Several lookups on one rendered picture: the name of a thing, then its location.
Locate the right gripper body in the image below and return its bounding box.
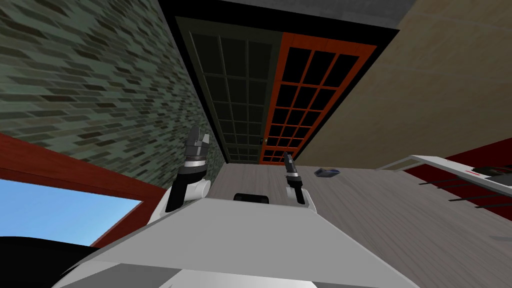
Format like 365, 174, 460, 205
282, 151, 299, 175

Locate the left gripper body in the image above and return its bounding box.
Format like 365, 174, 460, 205
184, 137, 209, 162

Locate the grey blue flat object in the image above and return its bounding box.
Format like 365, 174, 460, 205
313, 167, 341, 179

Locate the dark green glazed door leaf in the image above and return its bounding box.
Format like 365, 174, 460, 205
175, 16, 284, 164

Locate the orange glazed door leaf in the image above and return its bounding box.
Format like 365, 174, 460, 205
259, 31, 378, 166

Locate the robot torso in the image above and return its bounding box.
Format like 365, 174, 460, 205
51, 192, 421, 288

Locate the red framed window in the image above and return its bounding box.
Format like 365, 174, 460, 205
0, 133, 168, 249

